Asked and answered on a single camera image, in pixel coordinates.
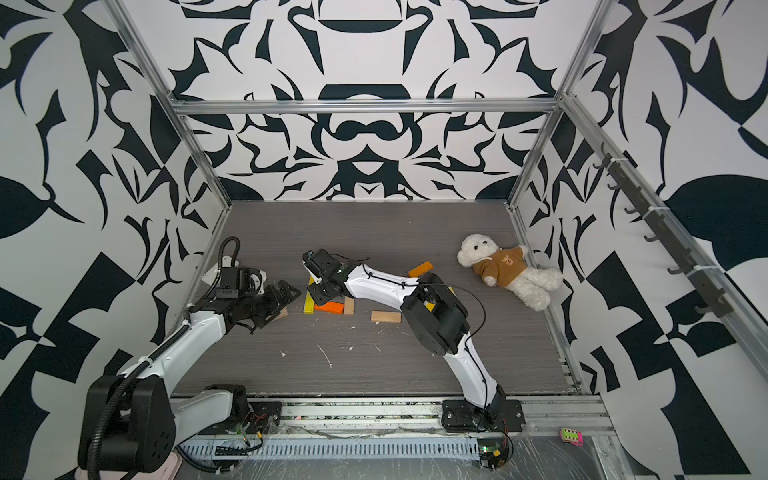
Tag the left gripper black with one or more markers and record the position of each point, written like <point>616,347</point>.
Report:
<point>278,303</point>

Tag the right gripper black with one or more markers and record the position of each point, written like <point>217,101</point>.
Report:
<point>315,296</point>

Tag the red orange block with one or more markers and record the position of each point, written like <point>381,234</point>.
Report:
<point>331,307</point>

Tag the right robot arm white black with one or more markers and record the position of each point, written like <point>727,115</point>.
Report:
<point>437,317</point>

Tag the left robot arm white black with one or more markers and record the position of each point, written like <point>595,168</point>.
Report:
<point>130,424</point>

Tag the white small device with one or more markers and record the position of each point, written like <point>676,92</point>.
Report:
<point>210,276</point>

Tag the orange block far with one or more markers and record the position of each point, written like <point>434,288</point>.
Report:
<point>421,269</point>

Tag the white teddy bear brown shirt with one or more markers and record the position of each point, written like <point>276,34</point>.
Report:
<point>507,269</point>

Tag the pink tray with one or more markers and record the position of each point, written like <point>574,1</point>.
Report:
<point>167,471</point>

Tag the green circuit board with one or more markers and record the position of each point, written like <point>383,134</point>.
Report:
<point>494,453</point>

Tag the pink green small gadget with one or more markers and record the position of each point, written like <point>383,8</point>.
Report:
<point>571,436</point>

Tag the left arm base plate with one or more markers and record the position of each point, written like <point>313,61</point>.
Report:
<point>252,417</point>

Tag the aluminium front rail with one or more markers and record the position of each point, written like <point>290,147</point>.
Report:
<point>342,417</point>

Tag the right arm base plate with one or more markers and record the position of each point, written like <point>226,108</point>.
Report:
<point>460,416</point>

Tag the grey hook rail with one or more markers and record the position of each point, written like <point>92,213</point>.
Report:
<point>669,232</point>

